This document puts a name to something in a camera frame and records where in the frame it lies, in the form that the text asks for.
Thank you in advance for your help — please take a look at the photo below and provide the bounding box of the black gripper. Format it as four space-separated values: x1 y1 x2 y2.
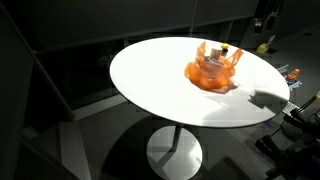
263 0 281 32

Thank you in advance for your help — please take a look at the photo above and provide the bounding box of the dark bottle with yellow cap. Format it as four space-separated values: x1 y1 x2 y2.
220 42 231 58

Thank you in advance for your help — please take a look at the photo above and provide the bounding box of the orange plastic bag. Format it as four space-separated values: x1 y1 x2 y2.
183 40 245 91

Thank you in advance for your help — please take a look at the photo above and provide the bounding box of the white card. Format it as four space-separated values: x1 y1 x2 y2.
266 34 277 47

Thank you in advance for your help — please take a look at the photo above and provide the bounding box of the yellow object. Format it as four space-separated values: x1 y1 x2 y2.
255 42 270 55

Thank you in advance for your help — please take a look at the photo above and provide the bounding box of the blue flat pack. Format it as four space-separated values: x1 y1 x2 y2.
287 79 304 92

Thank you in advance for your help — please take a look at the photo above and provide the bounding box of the perforated metal plate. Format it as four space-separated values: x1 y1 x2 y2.
282 101 300 116

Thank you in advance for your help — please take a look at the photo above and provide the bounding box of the white round table pedestal base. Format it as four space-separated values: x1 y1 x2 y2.
146 124 204 180

